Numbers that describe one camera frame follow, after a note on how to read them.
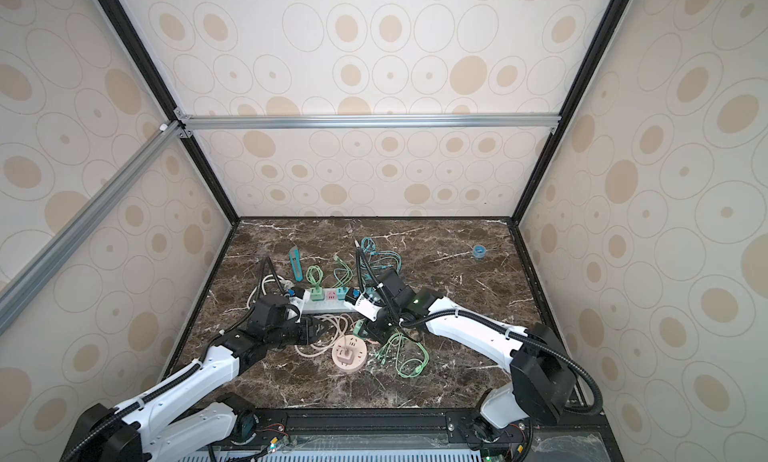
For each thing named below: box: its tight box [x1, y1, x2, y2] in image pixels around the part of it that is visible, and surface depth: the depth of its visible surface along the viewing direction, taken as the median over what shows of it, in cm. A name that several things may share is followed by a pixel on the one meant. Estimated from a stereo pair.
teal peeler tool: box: [289, 248, 303, 282], surface depth 107 cm
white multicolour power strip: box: [302, 288, 353, 314], surface depth 95 cm
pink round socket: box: [332, 335, 368, 373], surface depth 85 cm
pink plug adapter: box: [336, 347, 353, 364], surface depth 81 cm
